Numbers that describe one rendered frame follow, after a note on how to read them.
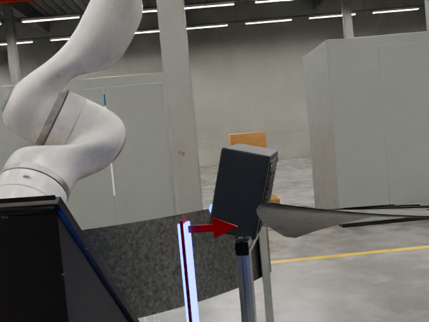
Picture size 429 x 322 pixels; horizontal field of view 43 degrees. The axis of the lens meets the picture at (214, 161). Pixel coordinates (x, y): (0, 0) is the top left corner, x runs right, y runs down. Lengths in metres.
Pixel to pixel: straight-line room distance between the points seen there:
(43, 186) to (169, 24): 4.05
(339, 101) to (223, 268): 4.41
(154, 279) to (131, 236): 0.21
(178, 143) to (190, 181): 0.35
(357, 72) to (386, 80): 0.36
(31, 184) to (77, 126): 0.17
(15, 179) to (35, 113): 0.16
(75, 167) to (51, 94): 0.15
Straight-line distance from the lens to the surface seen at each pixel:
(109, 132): 1.04
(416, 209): 0.60
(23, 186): 0.92
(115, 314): 0.81
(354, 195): 6.80
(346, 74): 6.76
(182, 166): 4.82
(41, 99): 1.04
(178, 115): 4.81
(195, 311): 0.66
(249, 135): 8.63
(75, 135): 1.04
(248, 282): 1.19
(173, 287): 2.42
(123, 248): 2.31
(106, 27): 1.04
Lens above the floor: 1.29
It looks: 3 degrees down
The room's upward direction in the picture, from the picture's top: 5 degrees counter-clockwise
